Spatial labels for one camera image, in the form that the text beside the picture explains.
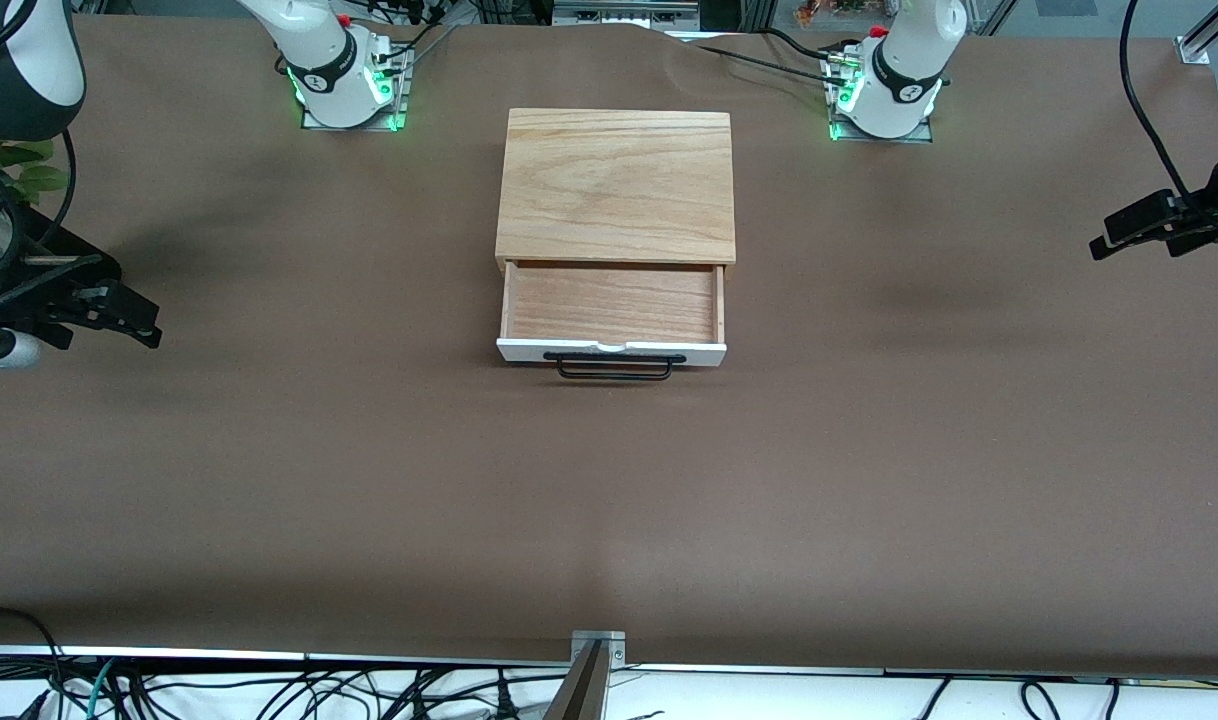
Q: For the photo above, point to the aluminium table edge rail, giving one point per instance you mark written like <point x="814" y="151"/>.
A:
<point x="269" y="655"/>

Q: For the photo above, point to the aluminium frame profile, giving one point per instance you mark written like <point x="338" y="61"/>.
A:
<point x="1204" y="40"/>

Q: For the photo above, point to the grey metal bracket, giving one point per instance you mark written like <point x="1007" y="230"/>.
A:
<point x="614" y="645"/>

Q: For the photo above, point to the wooden drawer with white front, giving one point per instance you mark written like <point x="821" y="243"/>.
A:
<point x="609" y="300"/>

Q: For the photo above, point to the brown table mat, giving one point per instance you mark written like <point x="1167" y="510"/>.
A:
<point x="609" y="480"/>

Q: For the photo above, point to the dark aluminium profile beam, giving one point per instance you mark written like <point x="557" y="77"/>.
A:
<point x="579" y="695"/>

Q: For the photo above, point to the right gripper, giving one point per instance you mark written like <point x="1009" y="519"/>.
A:
<point x="41" y="268"/>

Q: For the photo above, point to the grey electronics box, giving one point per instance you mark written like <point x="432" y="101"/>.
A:
<point x="624" y="12"/>

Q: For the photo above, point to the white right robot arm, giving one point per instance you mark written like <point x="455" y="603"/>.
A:
<point x="319" y="60"/>

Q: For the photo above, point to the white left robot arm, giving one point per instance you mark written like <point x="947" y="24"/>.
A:
<point x="904" y="70"/>

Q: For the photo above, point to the wooden drawer cabinet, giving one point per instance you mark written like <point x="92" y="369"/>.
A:
<point x="614" y="185"/>

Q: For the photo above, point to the red rose with green leaves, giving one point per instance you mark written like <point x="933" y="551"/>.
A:
<point x="29" y="180"/>

